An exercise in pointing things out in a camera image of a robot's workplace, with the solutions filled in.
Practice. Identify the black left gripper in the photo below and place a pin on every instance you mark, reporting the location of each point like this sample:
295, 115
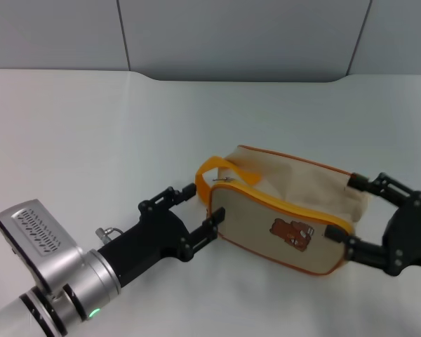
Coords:
151, 235

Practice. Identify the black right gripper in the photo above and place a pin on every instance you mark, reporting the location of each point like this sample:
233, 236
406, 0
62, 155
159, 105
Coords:
412, 235

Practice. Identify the metal zipper pull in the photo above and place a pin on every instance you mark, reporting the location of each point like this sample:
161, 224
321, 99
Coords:
224, 179

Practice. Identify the beige bear print food bag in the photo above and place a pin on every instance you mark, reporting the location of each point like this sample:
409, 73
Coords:
252, 221

